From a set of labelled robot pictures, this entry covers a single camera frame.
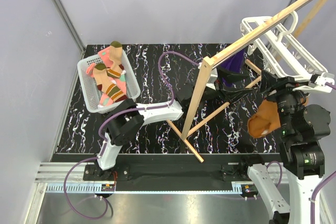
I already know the white clip hanger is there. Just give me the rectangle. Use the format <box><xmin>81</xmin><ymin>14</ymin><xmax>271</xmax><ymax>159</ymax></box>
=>
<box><xmin>248</xmin><ymin>11</ymin><xmax>328</xmax><ymax>82</ymax></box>

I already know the pink dotted sock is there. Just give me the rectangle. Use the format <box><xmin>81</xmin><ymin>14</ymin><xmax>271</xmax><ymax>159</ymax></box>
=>
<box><xmin>86</xmin><ymin>63</ymin><xmax>117</xmax><ymax>108</ymax></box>
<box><xmin>98</xmin><ymin>46</ymin><xmax>127</xmax><ymax>95</ymax></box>

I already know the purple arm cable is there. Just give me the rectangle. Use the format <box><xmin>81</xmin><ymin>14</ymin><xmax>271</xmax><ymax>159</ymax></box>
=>
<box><xmin>266</xmin><ymin>81</ymin><xmax>336</xmax><ymax>224</ymax></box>
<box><xmin>64</xmin><ymin>50</ymin><xmax>203</xmax><ymax>221</ymax></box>

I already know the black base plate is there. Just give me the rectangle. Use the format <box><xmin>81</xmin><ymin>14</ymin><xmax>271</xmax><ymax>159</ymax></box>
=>
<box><xmin>83</xmin><ymin>153</ymin><xmax>297</xmax><ymax>192</ymax></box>

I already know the striped beige sock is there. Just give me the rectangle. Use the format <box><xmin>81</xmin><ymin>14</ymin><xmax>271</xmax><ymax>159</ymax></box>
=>
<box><xmin>92</xmin><ymin>63</ymin><xmax>127</xmax><ymax>102</ymax></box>
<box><xmin>107</xmin><ymin>41</ymin><xmax>124</xmax><ymax>78</ymax></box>

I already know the white plastic basket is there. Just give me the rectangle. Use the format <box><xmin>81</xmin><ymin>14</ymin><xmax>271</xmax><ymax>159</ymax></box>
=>
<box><xmin>77</xmin><ymin>48</ymin><xmax>140</xmax><ymax>114</ymax></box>

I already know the aluminium rail frame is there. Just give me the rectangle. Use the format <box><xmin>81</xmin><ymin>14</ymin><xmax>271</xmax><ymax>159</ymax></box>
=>
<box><xmin>23</xmin><ymin>162</ymin><xmax>305</xmax><ymax>224</ymax></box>

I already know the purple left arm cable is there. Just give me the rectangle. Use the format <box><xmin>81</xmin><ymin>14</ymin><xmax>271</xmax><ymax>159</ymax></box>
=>
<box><xmin>64</xmin><ymin>50</ymin><xmax>203</xmax><ymax>221</ymax></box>

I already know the wooden clothes rack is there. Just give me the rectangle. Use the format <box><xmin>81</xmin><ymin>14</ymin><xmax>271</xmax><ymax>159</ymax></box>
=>
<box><xmin>165</xmin><ymin>0</ymin><xmax>336</xmax><ymax>164</ymax></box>

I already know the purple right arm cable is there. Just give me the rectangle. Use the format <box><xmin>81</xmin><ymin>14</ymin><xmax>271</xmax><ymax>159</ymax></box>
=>
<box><xmin>266</xmin><ymin>81</ymin><xmax>336</xmax><ymax>224</ymax></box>

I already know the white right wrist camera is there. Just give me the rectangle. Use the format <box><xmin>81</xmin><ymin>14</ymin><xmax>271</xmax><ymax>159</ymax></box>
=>
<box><xmin>301</xmin><ymin>72</ymin><xmax>334</xmax><ymax>93</ymax></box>

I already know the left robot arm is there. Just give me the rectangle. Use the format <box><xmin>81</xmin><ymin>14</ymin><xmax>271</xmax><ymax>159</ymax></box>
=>
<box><xmin>95</xmin><ymin>66</ymin><xmax>249</xmax><ymax>180</ymax></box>

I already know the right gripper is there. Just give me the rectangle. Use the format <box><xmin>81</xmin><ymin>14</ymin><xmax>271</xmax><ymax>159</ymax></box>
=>
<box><xmin>258</xmin><ymin>68</ymin><xmax>312</xmax><ymax>136</ymax></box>

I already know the purple sock pair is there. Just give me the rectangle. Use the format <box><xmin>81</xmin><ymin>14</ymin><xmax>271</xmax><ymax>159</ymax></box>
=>
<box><xmin>218</xmin><ymin>50</ymin><xmax>245</xmax><ymax>87</ymax></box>

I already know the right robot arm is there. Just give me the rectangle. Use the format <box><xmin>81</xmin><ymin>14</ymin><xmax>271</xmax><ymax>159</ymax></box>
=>
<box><xmin>238</xmin><ymin>70</ymin><xmax>335</xmax><ymax>223</ymax></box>

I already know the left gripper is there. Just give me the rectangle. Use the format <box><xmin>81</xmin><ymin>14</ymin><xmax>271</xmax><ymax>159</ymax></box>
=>
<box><xmin>192</xmin><ymin>67</ymin><xmax>253</xmax><ymax>106</ymax></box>

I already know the orange sock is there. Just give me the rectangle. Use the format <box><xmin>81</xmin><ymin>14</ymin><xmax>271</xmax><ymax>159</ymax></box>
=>
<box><xmin>247</xmin><ymin>100</ymin><xmax>281</xmax><ymax>138</ymax></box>

